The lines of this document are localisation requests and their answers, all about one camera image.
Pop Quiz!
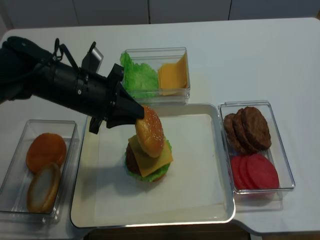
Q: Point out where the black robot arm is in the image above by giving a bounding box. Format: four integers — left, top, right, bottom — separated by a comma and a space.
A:
0, 36, 145, 134

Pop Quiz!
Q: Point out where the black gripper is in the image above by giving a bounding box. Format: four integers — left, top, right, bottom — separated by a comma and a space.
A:
74, 64, 145, 134

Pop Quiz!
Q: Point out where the gripper mounted camera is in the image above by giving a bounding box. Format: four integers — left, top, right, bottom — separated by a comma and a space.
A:
81, 41, 104, 73

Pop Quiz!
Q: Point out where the brown chair under table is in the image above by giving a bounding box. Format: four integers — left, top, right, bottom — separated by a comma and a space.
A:
84, 223, 250, 240

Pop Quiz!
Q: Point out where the yellow cheese slice stack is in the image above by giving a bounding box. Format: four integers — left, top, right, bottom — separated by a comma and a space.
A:
157, 52, 188, 96

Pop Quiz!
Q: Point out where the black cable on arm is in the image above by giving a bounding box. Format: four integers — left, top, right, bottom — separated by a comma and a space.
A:
51, 37, 81, 73

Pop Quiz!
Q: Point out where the front red tomato slice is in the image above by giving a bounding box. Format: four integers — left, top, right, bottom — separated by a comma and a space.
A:
246, 153, 280, 189

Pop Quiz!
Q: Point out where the green lettuce leaf in container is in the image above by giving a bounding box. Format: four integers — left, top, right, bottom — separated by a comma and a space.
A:
120, 52, 159, 98

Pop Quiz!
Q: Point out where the rear red tomato slice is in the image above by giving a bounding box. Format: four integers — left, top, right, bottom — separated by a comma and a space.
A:
231, 155, 247, 190

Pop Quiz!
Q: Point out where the clear lettuce and cheese container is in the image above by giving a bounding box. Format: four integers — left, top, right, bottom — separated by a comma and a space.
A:
123, 47, 191, 105

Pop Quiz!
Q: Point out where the yellow cheese slice on burger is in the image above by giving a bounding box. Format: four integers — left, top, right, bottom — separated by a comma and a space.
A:
128, 135, 173, 177

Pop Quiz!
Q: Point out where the brown meat patty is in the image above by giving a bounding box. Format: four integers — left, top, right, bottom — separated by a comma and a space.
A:
232, 108, 259, 154
241, 106, 272, 151
223, 113, 248, 155

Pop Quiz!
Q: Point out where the white paper tray liner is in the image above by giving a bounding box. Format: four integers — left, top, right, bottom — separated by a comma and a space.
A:
94, 114, 224, 221

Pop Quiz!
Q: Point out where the rear brown meat patty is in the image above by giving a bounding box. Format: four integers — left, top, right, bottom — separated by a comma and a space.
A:
223, 113, 248, 155

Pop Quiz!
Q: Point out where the middle brown meat patty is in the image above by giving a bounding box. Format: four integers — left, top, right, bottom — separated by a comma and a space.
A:
232, 108, 259, 154

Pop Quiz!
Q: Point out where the middle red tomato slice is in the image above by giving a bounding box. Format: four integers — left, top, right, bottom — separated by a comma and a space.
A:
239, 155, 256, 190

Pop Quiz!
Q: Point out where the sesame top bun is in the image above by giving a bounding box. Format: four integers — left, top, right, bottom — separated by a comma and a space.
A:
135, 105, 165, 158

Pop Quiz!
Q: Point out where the front brown meat patty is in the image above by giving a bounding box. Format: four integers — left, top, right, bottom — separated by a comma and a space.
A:
241, 106, 272, 151

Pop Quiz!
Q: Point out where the brown patty on burger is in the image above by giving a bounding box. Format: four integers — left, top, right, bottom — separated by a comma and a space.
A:
125, 143, 141, 176

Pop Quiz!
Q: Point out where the red tomato slice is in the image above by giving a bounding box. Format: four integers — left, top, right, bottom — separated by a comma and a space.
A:
231, 155, 247, 190
246, 153, 280, 189
239, 155, 256, 190

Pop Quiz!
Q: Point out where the green lettuce on burger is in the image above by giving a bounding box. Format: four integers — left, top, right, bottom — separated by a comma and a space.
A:
124, 142, 172, 182

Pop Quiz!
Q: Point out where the orange bottom bun in container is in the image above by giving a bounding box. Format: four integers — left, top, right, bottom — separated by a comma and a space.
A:
25, 133, 67, 174

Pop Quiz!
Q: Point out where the clear patty and tomato container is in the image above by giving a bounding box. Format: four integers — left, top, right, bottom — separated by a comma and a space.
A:
218, 100, 296, 211

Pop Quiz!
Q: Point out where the clear bun container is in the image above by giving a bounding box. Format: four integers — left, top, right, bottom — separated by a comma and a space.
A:
0, 120, 79, 224

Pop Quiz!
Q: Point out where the white rectangular serving tray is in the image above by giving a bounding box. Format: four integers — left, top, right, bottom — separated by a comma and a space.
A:
70, 104, 235, 228

